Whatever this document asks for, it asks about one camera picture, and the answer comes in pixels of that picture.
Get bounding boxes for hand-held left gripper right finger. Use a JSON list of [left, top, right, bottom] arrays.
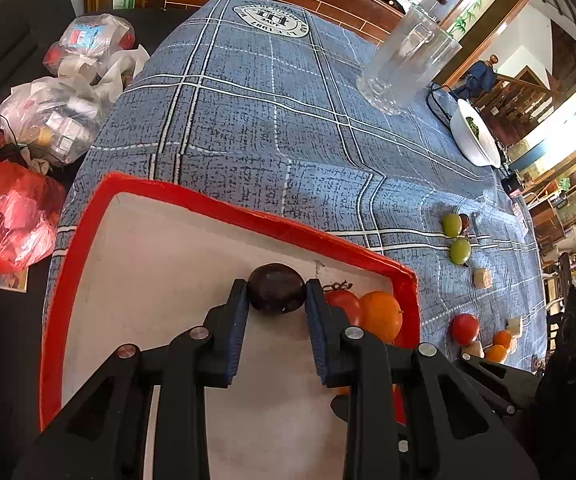
[[305, 278, 541, 480]]

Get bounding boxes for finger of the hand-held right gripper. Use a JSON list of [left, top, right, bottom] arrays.
[[460, 353, 541, 406], [468, 382, 518, 417]]

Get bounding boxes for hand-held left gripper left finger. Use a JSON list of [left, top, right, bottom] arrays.
[[12, 279, 250, 480]]

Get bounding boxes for dark purple plum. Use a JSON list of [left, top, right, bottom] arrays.
[[246, 262, 307, 316]]

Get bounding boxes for red rimmed white tray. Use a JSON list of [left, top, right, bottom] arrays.
[[39, 172, 421, 433]]

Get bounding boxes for red tomato with stem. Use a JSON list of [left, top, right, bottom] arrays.
[[324, 287, 364, 327]]

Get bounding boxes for black charger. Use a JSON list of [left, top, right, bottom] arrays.
[[499, 172, 525, 197]]

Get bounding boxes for blue plaid tablecloth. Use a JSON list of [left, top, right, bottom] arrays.
[[42, 0, 549, 376]]

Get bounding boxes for small booklet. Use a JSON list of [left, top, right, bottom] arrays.
[[0, 267, 29, 292]]

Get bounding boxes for white bowl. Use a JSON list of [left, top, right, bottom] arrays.
[[449, 98, 502, 168]]

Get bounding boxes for red plastic bag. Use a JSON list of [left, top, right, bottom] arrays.
[[0, 161, 67, 274]]

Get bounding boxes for clear bag with boxes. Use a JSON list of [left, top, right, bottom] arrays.
[[0, 77, 106, 167]]

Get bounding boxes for white plastic bag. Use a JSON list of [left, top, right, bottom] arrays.
[[95, 45, 151, 103]]

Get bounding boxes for clear glass pitcher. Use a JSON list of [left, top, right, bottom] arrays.
[[356, 4, 463, 116]]

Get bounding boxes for blue jacket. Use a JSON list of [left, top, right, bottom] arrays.
[[460, 60, 498, 101]]

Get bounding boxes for clear bag with blue packets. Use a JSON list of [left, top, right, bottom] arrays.
[[43, 14, 136, 81]]

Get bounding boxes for black sofa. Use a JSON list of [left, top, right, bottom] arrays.
[[0, 0, 204, 480]]

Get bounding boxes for black cable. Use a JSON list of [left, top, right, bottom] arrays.
[[427, 82, 461, 126]]

